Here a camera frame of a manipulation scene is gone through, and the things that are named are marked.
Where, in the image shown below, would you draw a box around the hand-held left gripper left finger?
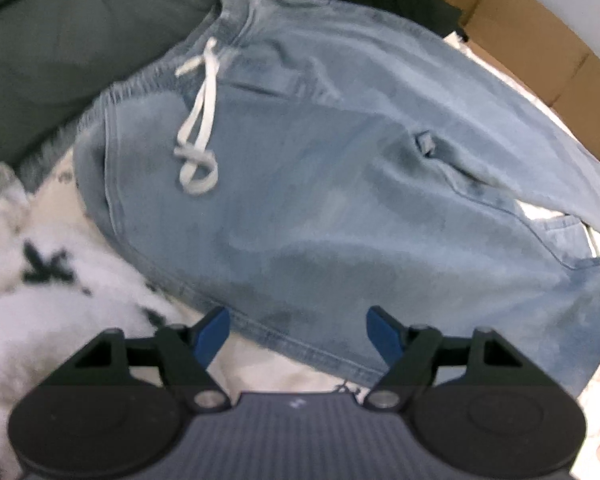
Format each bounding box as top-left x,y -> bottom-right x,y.
71,306 -> 232,412

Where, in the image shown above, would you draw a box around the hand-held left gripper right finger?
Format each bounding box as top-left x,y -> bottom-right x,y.
364,305 -> 529,409

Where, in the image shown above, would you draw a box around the blue denim pants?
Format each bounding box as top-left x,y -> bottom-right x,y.
72,0 -> 600,402

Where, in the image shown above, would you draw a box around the bear print bed sheet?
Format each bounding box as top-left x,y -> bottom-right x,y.
27,160 -> 600,480

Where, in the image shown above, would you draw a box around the white fluffy spotted blanket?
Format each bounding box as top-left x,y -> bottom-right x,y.
0,160 -> 203,480

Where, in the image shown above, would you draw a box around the grey duvet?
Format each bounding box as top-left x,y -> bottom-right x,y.
0,0 -> 323,173

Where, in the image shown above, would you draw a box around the flattened cardboard box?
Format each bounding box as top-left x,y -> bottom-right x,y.
430,0 -> 600,177

